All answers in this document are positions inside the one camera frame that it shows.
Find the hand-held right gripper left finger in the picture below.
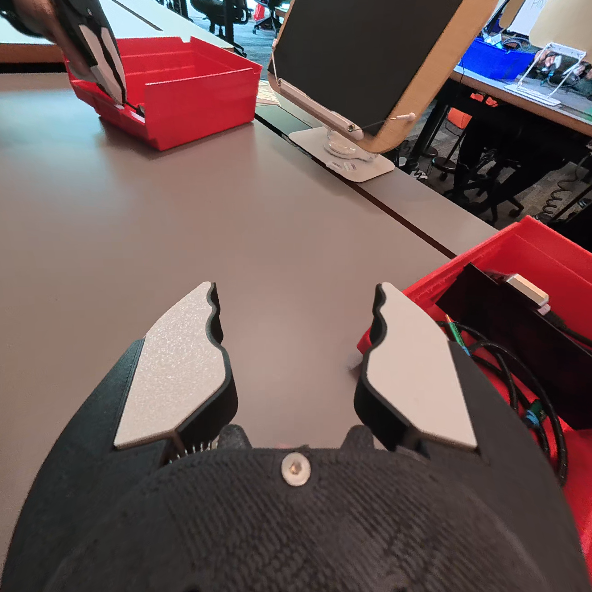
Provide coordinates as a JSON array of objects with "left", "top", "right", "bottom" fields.
[{"left": 112, "top": 281, "right": 240, "bottom": 451}]

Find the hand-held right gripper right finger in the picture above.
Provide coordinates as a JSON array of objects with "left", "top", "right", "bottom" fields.
[{"left": 354, "top": 282, "right": 479, "bottom": 452}]

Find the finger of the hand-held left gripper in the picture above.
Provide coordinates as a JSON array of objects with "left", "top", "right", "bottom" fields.
[
  {"left": 79, "top": 23, "right": 129, "bottom": 106},
  {"left": 90, "top": 65, "right": 126, "bottom": 111}
]

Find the braided cable with green plugs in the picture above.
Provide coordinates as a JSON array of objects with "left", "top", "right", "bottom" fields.
[
  {"left": 437, "top": 314, "right": 570, "bottom": 487},
  {"left": 481, "top": 342, "right": 562, "bottom": 463}
]

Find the red plastic bin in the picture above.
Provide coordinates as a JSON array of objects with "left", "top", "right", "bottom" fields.
[{"left": 65, "top": 36, "right": 263, "bottom": 152}]

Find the red bin with black divider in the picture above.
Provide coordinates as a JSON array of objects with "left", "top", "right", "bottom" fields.
[{"left": 357, "top": 215, "right": 592, "bottom": 537}]

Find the grey desk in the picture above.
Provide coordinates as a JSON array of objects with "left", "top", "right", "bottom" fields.
[
  {"left": 0, "top": 72, "right": 456, "bottom": 556},
  {"left": 254, "top": 104, "right": 499, "bottom": 260}
]

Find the person's left hand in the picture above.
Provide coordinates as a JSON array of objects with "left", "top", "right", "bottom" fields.
[{"left": 16, "top": 0, "right": 98, "bottom": 81}]

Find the black office chair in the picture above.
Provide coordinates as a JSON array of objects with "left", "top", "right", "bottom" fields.
[{"left": 190, "top": 0, "right": 253, "bottom": 37}]

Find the silver adapter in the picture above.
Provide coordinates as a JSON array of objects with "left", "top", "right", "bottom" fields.
[{"left": 490, "top": 273, "right": 551, "bottom": 316}]

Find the white board stand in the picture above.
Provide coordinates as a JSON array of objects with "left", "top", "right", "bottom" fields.
[{"left": 270, "top": 76, "right": 397, "bottom": 184}]

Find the black tablet on stand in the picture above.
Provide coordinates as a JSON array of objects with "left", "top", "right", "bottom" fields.
[{"left": 267, "top": 0, "right": 499, "bottom": 154}]

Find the grey table with wooden edge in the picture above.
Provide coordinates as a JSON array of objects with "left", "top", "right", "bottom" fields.
[{"left": 451, "top": 65, "right": 592, "bottom": 138}]

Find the blue plastic bin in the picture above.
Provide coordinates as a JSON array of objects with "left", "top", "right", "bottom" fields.
[{"left": 460, "top": 36, "right": 538, "bottom": 83}]

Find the beige board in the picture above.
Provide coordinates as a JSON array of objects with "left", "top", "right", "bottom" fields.
[{"left": 529, "top": 0, "right": 592, "bottom": 51}]

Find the white frame stand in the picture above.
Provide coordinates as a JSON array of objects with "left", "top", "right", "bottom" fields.
[{"left": 504, "top": 42, "right": 592, "bottom": 108}]

